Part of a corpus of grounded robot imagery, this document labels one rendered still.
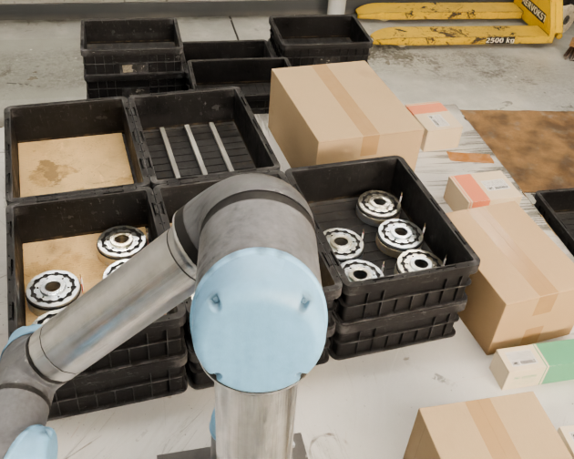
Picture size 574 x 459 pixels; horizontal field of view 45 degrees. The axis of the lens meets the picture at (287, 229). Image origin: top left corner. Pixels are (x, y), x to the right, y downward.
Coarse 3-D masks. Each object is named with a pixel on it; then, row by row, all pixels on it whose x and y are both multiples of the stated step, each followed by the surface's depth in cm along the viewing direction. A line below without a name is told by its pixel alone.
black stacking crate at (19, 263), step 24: (144, 192) 150; (24, 216) 145; (48, 216) 147; (72, 216) 149; (96, 216) 150; (120, 216) 153; (144, 216) 154; (24, 240) 149; (24, 288) 140; (24, 312) 133; (168, 312) 137; (144, 336) 124; (168, 336) 126; (120, 360) 126; (144, 360) 128
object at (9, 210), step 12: (96, 192) 148; (108, 192) 149; (120, 192) 149; (132, 192) 149; (12, 204) 143; (24, 204) 143; (36, 204) 144; (48, 204) 145; (156, 204) 147; (12, 216) 140; (156, 216) 144; (12, 228) 138; (156, 228) 141; (12, 240) 135; (12, 252) 132; (12, 264) 132; (12, 276) 127; (12, 288) 125; (12, 300) 123; (12, 312) 122; (180, 312) 123; (12, 324) 119; (156, 324) 122; (168, 324) 123; (180, 324) 124
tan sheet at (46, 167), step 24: (24, 144) 177; (48, 144) 178; (72, 144) 179; (96, 144) 180; (120, 144) 181; (24, 168) 169; (48, 168) 170; (72, 168) 171; (96, 168) 172; (120, 168) 172; (24, 192) 162; (48, 192) 163
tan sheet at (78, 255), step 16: (48, 240) 150; (64, 240) 151; (80, 240) 151; (96, 240) 151; (32, 256) 146; (48, 256) 147; (64, 256) 147; (80, 256) 147; (96, 256) 148; (32, 272) 142; (80, 272) 144; (96, 272) 144; (32, 320) 133
